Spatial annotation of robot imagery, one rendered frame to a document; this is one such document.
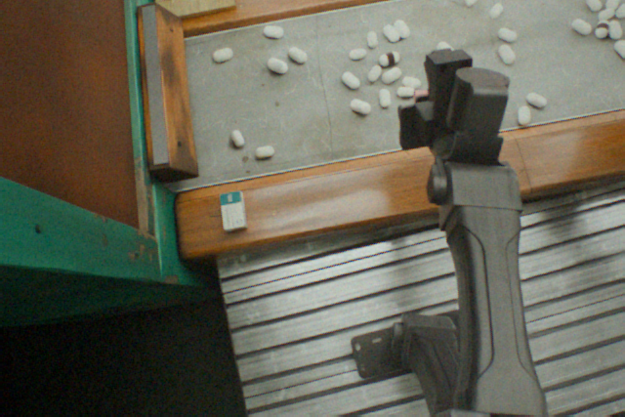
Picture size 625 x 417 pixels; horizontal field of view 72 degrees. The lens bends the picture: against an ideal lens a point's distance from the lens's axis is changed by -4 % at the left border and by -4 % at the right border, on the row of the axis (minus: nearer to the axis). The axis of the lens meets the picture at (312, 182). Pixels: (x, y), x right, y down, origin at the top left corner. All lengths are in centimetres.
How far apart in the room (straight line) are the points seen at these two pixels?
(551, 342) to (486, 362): 50
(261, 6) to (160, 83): 27
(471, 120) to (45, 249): 42
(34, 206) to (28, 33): 18
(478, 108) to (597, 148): 42
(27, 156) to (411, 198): 53
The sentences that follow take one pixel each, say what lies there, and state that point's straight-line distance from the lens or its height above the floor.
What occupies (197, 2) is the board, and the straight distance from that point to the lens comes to 91.
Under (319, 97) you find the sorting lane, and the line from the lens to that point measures 81.
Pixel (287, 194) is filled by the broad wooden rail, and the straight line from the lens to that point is 73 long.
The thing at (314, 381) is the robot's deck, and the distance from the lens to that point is 81.
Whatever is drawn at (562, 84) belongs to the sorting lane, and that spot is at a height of 74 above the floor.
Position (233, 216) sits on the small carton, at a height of 79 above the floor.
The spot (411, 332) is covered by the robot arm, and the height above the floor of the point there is 84.
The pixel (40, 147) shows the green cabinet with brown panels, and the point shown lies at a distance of 49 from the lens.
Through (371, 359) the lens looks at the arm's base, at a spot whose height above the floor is 68.
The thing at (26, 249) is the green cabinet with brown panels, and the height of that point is 113.
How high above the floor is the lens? 147
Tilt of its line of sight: 75 degrees down
